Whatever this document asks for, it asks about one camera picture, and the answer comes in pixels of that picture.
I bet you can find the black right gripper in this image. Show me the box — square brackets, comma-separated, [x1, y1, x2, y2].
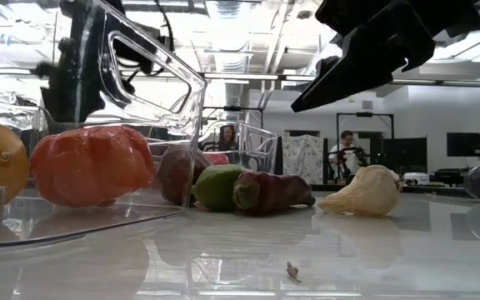
[291, 0, 480, 113]

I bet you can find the orange bell pepper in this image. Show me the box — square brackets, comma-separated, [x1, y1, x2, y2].
[29, 124, 156, 208]

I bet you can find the dark red round produce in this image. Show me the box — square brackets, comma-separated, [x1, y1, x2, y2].
[156, 144, 214, 206]

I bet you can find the beige garlic bulb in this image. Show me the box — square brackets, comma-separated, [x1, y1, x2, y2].
[317, 164, 403, 218]

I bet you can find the dark red pepper green stem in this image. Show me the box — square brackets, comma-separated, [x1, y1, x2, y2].
[232, 170, 317, 217]

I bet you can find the ceiling light bar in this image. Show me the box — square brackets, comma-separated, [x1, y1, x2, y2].
[284, 75, 323, 83]
[203, 72, 280, 81]

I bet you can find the person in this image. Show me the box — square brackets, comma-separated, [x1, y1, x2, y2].
[217, 124, 239, 152]
[329, 130, 368, 176]

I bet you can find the dark screen panel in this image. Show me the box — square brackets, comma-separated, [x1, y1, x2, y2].
[383, 137, 428, 175]

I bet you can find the clear plastic basket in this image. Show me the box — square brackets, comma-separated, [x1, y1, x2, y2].
[152, 120, 278, 174]
[0, 0, 208, 255]

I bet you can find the white projector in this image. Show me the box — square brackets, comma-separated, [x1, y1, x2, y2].
[401, 172, 431, 187]

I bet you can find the white patterned cloth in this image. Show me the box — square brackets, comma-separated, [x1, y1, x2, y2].
[282, 134, 325, 178]

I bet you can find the black desk equipment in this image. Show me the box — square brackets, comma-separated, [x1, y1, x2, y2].
[430, 167, 468, 188]

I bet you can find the red apple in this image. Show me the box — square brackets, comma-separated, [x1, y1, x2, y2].
[204, 152, 231, 167]

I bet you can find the green lime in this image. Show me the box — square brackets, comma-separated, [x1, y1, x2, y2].
[192, 163, 248, 213]

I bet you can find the small brown debris scrap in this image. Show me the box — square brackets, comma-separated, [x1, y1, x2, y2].
[285, 261, 303, 284]

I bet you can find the black metal frame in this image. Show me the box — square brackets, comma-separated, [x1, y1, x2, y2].
[202, 106, 265, 130]
[337, 111, 395, 145]

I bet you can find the black camera on tripod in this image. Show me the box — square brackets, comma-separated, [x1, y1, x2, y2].
[327, 145, 369, 181]

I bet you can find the black wall monitor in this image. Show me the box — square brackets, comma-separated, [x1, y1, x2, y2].
[447, 132, 480, 158]

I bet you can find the ribbed silver ceiling duct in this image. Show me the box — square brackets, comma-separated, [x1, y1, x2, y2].
[204, 0, 252, 108]

